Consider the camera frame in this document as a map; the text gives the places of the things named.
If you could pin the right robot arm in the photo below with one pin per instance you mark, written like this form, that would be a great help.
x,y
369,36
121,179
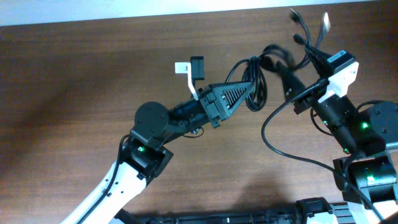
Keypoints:
x,y
367,133

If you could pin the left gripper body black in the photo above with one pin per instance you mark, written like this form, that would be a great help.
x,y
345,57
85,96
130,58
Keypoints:
x,y
209,106

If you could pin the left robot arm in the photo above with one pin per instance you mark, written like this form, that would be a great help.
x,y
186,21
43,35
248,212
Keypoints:
x,y
142,155

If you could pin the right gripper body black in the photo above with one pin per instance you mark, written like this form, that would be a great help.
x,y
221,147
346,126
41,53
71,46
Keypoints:
x,y
308,98

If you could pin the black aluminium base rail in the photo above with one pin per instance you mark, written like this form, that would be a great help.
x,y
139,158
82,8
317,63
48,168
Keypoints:
x,y
309,210

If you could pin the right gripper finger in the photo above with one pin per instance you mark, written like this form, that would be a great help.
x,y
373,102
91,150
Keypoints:
x,y
320,62
291,84

